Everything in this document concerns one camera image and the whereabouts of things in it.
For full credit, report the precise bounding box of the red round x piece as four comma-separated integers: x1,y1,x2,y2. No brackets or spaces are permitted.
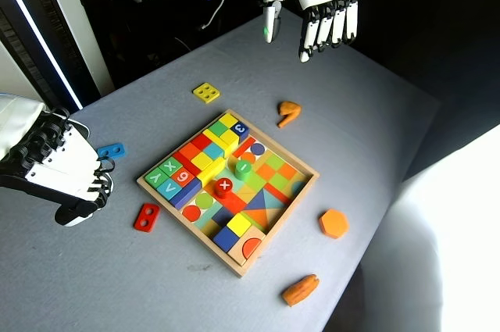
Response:
212,177,235,199

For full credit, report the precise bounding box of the green round piece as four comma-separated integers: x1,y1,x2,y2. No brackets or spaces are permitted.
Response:
234,159,254,181

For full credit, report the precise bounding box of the blue two-hole block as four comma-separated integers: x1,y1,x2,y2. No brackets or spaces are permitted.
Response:
96,143,127,159

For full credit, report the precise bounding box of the red two-hole block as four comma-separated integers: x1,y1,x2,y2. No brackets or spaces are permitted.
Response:
133,202,161,234

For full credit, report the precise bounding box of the yellow cube block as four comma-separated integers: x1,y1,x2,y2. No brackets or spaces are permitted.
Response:
225,212,253,238
217,112,240,130
218,130,241,149
191,152,214,172

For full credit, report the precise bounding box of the long yellow bar block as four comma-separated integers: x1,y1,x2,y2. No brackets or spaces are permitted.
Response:
196,156,228,189
202,128,240,159

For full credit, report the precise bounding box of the yellow four-hole block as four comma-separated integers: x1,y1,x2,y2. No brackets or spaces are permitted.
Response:
191,82,221,105

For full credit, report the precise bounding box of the orange hexagon block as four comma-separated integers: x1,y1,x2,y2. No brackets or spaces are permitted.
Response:
318,209,350,240

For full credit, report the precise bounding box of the lit white light strip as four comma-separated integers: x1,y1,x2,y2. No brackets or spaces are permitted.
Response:
0,0,84,111

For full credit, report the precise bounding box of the grey table cloth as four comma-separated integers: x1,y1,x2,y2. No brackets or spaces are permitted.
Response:
0,7,442,332

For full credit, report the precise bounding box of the wooden puzzle tray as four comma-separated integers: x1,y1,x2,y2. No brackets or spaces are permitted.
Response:
136,108,321,280

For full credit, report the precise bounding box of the toy chicken drumstick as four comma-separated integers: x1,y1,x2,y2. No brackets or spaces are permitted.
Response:
277,101,302,129

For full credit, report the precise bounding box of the orange toy carrot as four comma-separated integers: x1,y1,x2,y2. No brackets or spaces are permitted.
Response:
281,273,320,308

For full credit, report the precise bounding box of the white post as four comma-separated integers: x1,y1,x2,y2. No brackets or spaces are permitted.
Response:
37,0,115,98

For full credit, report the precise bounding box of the white cable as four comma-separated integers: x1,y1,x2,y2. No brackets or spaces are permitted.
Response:
201,0,228,31

